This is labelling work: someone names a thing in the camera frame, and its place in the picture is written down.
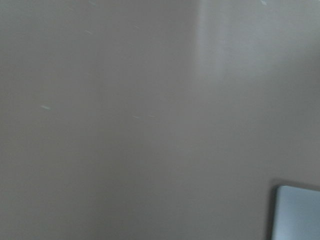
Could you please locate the grey laptop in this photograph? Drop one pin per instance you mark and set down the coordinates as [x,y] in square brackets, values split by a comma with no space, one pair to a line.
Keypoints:
[296,214]

